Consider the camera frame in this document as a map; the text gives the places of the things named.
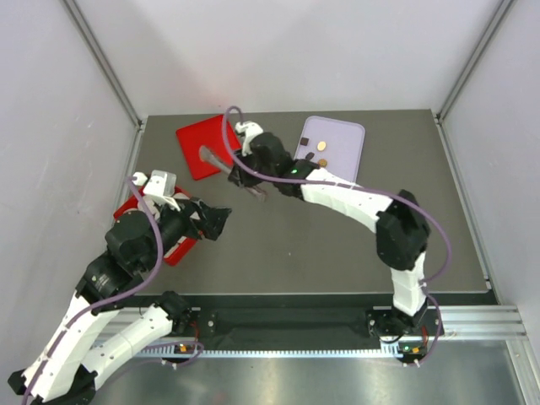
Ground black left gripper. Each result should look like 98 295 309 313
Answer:
140 193 233 272

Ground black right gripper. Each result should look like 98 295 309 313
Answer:
229 146 277 190

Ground metal tongs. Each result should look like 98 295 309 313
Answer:
198 146 267 203

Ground red chocolate box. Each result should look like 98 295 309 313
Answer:
113 186 197 267

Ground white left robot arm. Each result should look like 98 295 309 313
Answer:
8 194 232 404

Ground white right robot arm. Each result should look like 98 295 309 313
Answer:
229 122 430 334

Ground red box lid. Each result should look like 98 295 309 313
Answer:
175 115 233 181

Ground lavender plastic tray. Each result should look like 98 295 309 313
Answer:
294 116 365 182

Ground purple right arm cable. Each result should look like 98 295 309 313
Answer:
222 105 455 368

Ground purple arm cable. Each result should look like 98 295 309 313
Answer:
20 175 203 402
222 105 455 368

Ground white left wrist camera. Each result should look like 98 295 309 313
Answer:
130 170 181 211

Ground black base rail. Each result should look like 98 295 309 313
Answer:
121 293 448 351

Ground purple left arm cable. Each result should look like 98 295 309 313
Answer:
20 175 203 402

